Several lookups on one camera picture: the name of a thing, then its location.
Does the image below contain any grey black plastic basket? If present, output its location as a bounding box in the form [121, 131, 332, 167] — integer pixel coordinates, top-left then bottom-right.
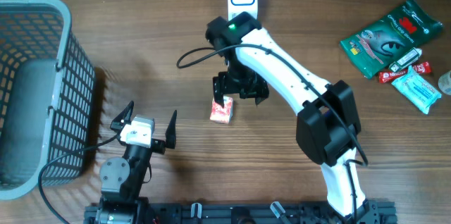
[1, 0, 96, 201]

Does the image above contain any red Nescafe stick sachet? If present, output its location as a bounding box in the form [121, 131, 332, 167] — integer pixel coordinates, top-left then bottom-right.
[378, 62, 432, 83]

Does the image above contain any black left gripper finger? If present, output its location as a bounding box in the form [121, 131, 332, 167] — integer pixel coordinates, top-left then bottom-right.
[165, 110, 177, 149]
[110, 101, 134, 132]

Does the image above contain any orange white small carton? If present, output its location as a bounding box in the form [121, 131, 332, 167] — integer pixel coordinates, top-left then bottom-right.
[210, 96, 233, 124]

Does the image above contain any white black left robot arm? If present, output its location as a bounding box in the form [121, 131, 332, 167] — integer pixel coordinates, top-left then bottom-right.
[84, 101, 177, 224]

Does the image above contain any teal wet wipes packet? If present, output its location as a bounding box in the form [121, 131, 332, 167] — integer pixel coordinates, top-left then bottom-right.
[391, 66, 442, 115]

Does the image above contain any green lid seasoning jar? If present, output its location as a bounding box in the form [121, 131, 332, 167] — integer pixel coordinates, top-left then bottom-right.
[438, 70, 451, 95]

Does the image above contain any green 3M gloves packet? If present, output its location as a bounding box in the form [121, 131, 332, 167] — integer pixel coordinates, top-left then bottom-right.
[340, 0, 443, 79]

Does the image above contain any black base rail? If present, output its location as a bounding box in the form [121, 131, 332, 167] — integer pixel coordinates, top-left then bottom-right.
[83, 201, 398, 224]

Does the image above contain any green white gum pack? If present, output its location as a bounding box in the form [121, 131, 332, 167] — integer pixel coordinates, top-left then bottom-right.
[388, 48, 422, 73]

